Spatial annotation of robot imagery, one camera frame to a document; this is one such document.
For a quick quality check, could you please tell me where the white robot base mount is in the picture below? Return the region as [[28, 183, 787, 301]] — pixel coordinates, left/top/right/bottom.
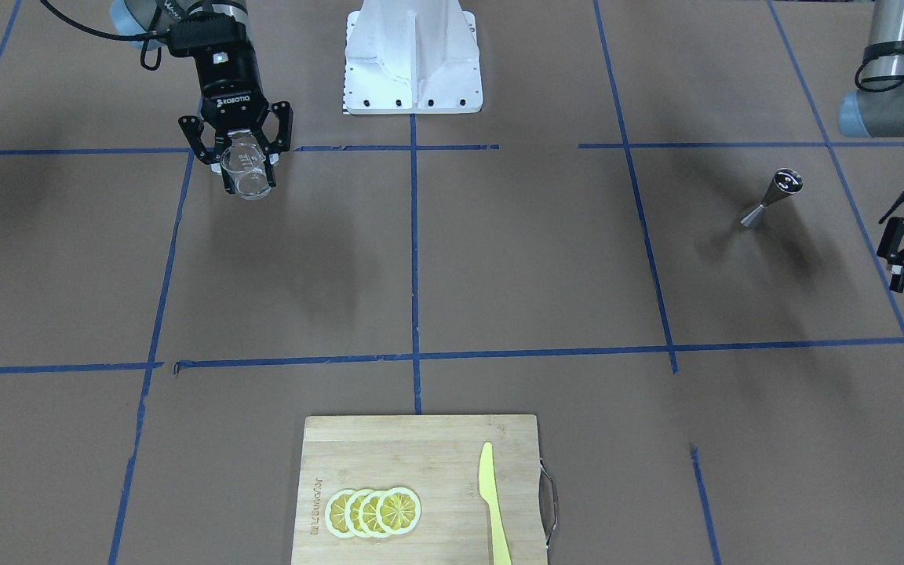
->
[[342, 1, 484, 115]]

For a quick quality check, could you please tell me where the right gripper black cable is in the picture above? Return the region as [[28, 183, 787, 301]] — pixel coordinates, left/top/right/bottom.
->
[[40, 0, 174, 71]]

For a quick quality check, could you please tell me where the clear glass shaker cup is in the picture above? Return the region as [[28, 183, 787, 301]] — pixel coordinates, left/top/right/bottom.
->
[[219, 131, 272, 201]]

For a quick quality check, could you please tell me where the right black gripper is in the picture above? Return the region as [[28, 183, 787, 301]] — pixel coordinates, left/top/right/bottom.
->
[[168, 20, 293, 195]]

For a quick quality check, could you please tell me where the steel measuring jigger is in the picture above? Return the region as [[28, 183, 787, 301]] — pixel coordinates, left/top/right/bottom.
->
[[739, 168, 804, 228]]

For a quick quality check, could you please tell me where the bamboo cutting board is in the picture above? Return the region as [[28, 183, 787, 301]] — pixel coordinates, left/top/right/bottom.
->
[[290, 414, 549, 564]]

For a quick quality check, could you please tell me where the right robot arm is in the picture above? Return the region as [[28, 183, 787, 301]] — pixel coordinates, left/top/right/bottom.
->
[[110, 1, 293, 201]]

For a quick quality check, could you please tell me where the lemon slice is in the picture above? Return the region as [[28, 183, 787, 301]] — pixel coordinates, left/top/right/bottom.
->
[[356, 490, 388, 538], [342, 489, 373, 538], [326, 489, 355, 539], [376, 487, 422, 535]]

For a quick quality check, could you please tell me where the yellow plastic knife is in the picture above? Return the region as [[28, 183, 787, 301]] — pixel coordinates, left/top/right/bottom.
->
[[478, 441, 512, 564]]

